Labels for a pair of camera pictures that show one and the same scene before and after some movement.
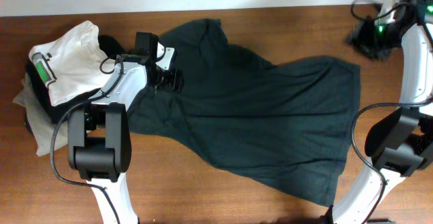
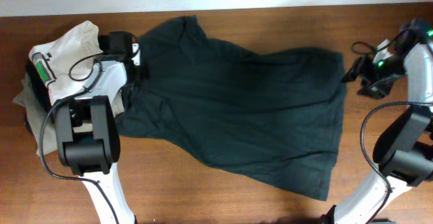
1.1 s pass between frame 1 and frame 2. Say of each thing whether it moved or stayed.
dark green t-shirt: moved
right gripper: moved
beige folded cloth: stayed
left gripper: moved
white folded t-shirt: stayed
